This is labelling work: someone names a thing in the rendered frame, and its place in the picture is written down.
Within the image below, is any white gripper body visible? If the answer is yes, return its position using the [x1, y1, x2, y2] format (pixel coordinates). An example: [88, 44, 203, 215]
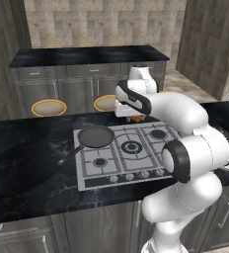
[114, 100, 147, 119]

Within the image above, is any orange croissant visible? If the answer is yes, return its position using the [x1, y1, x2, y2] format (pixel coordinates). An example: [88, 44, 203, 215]
[127, 114, 144, 124]

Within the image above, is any black frying pan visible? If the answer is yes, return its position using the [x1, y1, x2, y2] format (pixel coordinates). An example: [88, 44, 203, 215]
[57, 125, 116, 166]

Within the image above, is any grey gas hob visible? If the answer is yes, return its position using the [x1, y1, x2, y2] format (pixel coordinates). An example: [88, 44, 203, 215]
[73, 121, 188, 193]

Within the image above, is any grey island cupboards black top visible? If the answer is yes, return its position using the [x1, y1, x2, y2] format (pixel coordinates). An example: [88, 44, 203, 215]
[8, 44, 171, 119]

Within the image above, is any tall dark wood cupboard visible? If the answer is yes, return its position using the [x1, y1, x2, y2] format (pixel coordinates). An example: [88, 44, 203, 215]
[0, 0, 33, 123]
[176, 0, 229, 102]

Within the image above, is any grey wood drawer front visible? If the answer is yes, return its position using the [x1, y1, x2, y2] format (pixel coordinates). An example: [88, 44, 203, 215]
[0, 215, 53, 236]

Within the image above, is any silver bar door handle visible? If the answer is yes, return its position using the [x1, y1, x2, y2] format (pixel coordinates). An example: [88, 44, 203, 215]
[41, 234, 49, 253]
[134, 201, 142, 229]
[217, 202, 229, 230]

